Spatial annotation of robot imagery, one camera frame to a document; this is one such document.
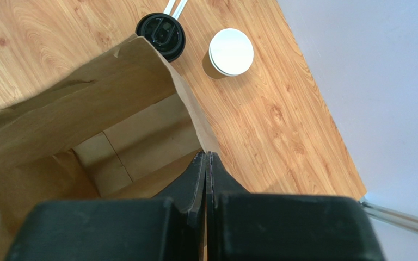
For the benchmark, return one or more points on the brown paper bag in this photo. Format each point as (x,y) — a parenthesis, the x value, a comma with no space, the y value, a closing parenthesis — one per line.
(38,135)

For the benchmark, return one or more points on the aluminium rail frame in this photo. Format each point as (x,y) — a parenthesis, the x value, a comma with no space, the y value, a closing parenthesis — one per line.
(390,216)

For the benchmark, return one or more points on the white wrapped straw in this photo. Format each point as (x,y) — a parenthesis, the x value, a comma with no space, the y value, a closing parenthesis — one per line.
(169,7)
(179,9)

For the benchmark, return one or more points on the far kraft paper cup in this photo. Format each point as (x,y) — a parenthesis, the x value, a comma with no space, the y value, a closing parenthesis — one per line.
(230,54)

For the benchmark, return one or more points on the black coffee cup lid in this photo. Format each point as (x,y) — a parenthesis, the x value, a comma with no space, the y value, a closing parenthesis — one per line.
(164,33)

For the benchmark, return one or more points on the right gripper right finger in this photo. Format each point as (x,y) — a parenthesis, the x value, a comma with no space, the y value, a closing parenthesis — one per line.
(252,226)

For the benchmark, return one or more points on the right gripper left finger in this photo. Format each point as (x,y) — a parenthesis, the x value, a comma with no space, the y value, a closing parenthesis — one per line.
(168,226)

